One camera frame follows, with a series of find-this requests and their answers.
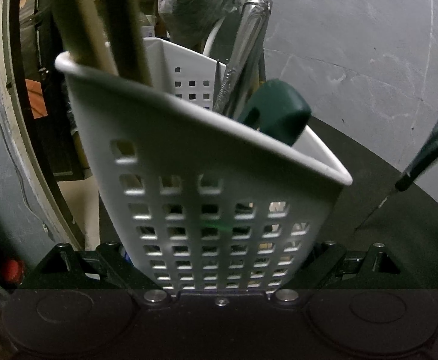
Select white perforated utensil basket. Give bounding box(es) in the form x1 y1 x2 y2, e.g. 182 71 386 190
55 37 352 293

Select green handled knife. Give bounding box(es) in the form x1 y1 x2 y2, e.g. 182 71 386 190
238 79 312 146

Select wooden chopstick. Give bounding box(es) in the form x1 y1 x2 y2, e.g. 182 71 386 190
44 0 120 77
99 0 153 87

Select steel fork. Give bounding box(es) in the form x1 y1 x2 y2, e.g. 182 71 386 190
212 0 272 115

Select plastic bag hanging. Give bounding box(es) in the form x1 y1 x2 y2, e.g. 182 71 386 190
158 0 240 47

